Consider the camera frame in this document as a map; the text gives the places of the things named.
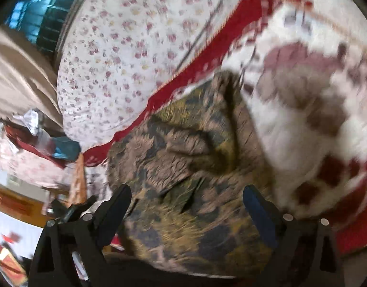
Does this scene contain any brown gold floral garment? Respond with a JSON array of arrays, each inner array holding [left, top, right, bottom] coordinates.
[[107, 71, 272, 277]]

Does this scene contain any orange checkered cushion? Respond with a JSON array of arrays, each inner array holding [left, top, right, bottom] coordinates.
[[68, 153, 87, 206]]

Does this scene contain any blue box on floor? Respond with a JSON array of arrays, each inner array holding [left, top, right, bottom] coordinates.
[[51, 137, 81, 161]]

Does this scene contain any white plastic bag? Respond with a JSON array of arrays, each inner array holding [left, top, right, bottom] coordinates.
[[13, 109, 43, 136]]

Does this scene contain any beige curtain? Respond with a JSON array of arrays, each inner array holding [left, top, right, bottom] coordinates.
[[0, 25, 63, 126]]

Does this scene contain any white floral quilt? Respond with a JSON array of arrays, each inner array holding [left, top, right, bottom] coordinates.
[[57, 0, 239, 150]]

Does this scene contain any window with blue glass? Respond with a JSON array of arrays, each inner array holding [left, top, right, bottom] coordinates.
[[4, 0, 75, 58]]

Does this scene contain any red white plush blanket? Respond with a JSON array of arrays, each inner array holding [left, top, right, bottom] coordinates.
[[83, 0, 367, 257]]

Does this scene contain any thin black cable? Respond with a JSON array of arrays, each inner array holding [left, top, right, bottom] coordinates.
[[174, 0, 235, 73]]

